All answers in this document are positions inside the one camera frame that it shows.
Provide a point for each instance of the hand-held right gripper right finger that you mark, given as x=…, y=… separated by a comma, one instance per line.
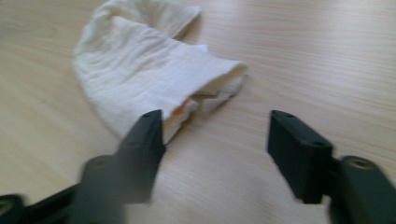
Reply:
x=299, y=155

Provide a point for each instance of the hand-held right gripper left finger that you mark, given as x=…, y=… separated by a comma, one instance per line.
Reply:
x=146, y=149

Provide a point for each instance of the white flower-print towel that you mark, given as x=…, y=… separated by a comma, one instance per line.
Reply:
x=134, y=71

